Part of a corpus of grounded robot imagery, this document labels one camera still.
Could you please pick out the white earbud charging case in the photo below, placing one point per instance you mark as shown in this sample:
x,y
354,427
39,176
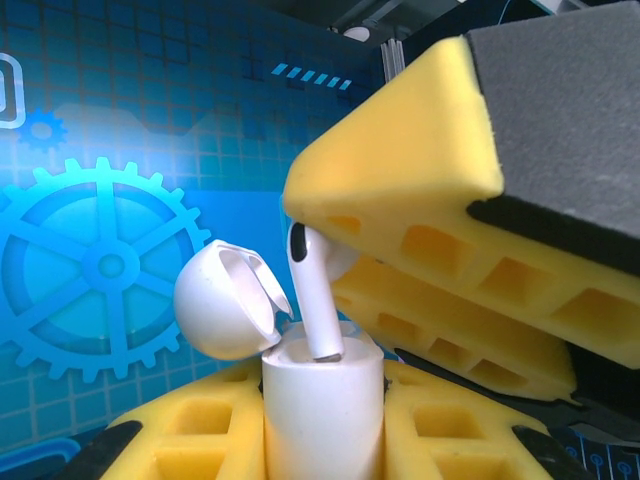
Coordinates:
x,y
320,425

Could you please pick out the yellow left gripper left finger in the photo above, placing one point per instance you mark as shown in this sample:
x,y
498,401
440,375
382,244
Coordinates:
x,y
247,430

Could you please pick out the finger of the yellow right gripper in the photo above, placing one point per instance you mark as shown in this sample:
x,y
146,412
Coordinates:
x,y
400,150
450,330

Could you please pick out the blue gear print backdrop panel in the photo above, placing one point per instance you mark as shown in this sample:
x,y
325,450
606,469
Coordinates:
x,y
100,150

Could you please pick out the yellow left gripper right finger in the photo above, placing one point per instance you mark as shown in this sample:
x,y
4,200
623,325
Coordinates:
x,y
400,435

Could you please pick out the aluminium frame post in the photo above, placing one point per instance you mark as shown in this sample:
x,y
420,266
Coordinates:
x,y
392,60

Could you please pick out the blue circuit print backdrop panel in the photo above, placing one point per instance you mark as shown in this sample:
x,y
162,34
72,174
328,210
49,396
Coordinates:
x,y
615,460

